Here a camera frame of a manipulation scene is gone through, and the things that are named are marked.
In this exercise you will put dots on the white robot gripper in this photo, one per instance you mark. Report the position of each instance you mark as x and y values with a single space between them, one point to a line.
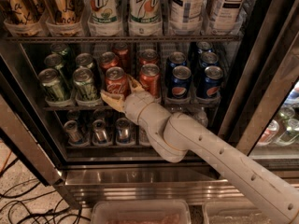
135 104

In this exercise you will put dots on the coke can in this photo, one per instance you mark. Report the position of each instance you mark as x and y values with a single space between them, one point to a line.
123 52
108 60
149 77
148 56
116 81

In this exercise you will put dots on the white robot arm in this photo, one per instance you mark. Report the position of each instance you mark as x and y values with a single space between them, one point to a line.
172 135

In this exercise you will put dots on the front right green can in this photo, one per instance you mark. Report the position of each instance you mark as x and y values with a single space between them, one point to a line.
85 85

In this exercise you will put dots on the green can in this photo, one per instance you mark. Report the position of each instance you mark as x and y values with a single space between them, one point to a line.
62 49
87 60
53 85
85 85
57 62

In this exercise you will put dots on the middle silver slim can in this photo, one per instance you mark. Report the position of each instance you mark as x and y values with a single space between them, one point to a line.
100 131

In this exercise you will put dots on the front left pepsi can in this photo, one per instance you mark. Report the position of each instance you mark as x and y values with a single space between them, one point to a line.
180 82

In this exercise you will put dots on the pepsi can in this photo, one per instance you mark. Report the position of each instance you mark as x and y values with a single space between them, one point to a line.
203 46
208 59
180 82
175 59
210 82

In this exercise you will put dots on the middle right green can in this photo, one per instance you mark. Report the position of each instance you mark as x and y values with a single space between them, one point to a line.
87 60

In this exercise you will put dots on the middle left pepsi can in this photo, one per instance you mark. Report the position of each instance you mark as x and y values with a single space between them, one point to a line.
175 59

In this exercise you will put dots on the left silver slim can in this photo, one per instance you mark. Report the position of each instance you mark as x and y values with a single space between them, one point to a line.
74 133

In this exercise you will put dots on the left 7up can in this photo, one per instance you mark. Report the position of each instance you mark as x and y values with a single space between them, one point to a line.
104 11

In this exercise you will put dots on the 7up can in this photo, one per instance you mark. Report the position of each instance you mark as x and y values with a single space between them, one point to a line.
144 11
104 11

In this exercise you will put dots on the rear green can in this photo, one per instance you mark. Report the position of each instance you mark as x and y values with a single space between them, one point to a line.
62 49

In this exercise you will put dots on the front left green can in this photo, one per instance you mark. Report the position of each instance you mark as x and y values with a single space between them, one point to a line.
53 85

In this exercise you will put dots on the middle left green can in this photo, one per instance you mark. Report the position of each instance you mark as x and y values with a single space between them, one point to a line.
57 62

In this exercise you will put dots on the front right pepsi can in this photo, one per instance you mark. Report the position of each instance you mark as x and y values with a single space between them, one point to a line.
210 82

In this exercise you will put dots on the middle right pepsi can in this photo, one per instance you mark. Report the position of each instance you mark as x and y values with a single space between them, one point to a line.
208 59

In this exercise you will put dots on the rear right pepsi can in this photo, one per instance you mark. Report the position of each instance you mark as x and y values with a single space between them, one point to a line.
203 46

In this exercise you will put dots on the right 7up can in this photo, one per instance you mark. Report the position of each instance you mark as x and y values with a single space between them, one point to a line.
144 11

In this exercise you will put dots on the open fridge door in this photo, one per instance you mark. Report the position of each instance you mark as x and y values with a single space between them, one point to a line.
15 133

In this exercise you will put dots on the right la croix can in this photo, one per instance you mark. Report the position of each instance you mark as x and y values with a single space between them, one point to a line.
64 12

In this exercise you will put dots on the la croix can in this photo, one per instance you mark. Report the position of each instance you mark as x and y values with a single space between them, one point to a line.
23 12
64 12

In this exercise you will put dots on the left la croix can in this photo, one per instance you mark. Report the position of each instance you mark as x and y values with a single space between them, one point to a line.
23 12

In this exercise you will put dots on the right fridge glass door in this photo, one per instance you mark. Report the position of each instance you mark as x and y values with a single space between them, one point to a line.
263 70

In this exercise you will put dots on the right water bottle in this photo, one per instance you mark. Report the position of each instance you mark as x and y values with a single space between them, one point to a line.
201 117

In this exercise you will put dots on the left teas tea bottle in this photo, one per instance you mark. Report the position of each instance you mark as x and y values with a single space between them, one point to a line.
185 11

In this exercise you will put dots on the teas tea bottle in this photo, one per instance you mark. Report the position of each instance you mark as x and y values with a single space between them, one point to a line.
185 11
223 13

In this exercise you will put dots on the left clear plastic bin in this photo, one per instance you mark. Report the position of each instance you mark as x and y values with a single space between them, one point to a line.
141 212

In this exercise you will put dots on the right teas tea bottle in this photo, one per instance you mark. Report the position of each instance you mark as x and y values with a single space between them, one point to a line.
223 13

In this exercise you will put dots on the middle wire shelf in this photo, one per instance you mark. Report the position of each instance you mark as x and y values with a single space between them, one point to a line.
51 108

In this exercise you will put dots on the wire shelf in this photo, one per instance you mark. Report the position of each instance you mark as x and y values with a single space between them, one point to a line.
51 108
127 39

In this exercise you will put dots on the top wire shelf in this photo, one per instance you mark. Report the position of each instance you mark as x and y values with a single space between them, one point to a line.
127 39

